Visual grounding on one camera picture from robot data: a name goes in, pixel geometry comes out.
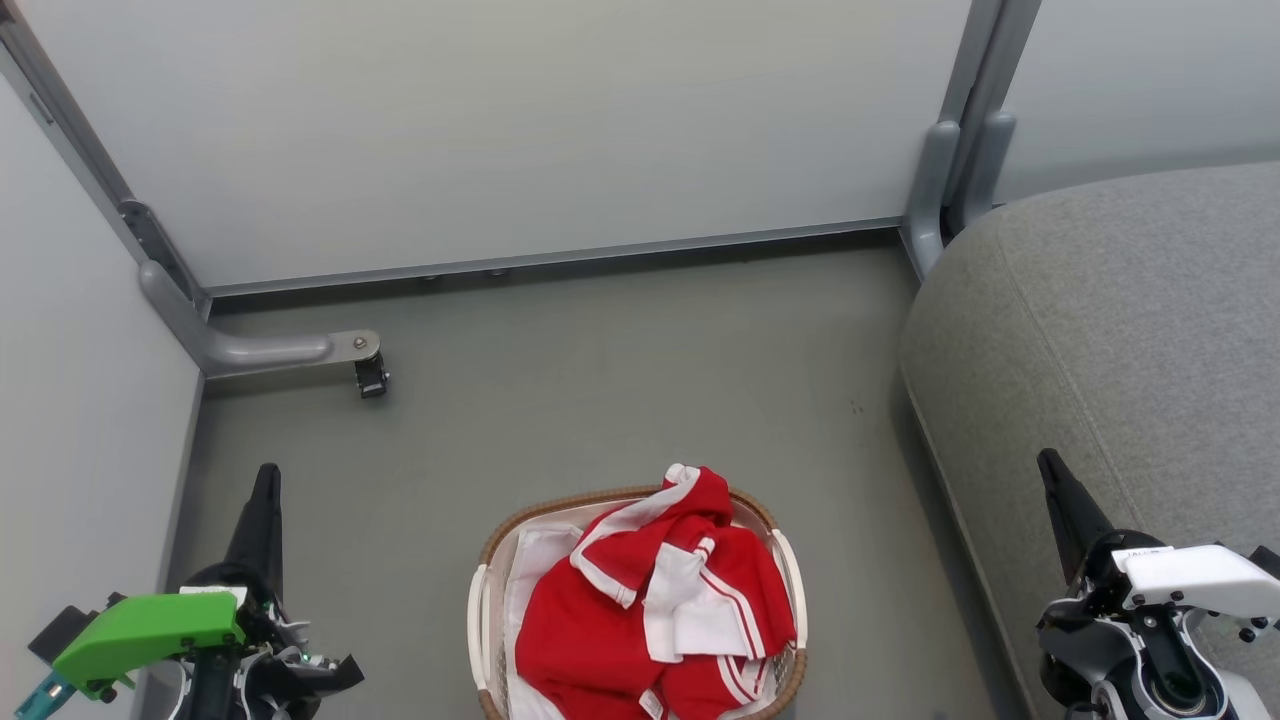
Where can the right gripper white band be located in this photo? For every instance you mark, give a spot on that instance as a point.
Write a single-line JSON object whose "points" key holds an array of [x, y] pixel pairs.
{"points": [[1190, 580]]}

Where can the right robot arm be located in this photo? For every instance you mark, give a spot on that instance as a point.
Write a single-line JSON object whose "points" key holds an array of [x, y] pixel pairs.
{"points": [[1110, 660]]}

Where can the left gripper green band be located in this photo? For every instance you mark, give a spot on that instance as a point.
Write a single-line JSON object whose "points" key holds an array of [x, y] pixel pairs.
{"points": [[150, 630]]}

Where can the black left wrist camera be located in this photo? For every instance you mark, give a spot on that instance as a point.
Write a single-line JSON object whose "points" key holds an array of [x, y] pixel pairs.
{"points": [[65, 630]]}

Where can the grey fabric sofa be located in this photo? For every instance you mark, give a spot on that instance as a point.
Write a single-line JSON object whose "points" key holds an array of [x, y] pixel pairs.
{"points": [[1100, 330]]}

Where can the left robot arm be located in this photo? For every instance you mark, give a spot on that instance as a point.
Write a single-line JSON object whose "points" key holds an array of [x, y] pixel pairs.
{"points": [[212, 700]]}

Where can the white cloth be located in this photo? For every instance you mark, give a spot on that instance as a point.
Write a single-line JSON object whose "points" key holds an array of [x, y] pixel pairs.
{"points": [[535, 575]]}

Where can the white wicker-rimmed laundry basket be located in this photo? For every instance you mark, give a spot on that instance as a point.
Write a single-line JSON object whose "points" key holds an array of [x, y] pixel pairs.
{"points": [[490, 590]]}

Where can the grey partition post double foot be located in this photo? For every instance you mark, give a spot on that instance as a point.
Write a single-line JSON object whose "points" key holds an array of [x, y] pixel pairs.
{"points": [[935, 180]]}

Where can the black caster wheel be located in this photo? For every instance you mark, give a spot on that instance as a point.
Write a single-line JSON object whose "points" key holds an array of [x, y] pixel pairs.
{"points": [[372, 378]]}

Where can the grey partition post with foot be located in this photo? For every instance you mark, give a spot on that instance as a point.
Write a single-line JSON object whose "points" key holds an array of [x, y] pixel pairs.
{"points": [[250, 350]]}

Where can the red garment with white stripes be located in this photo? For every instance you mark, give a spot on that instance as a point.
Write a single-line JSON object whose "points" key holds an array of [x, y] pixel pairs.
{"points": [[690, 545]]}

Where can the grey partition bottom rail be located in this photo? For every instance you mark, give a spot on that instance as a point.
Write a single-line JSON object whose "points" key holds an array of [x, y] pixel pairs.
{"points": [[560, 256]]}

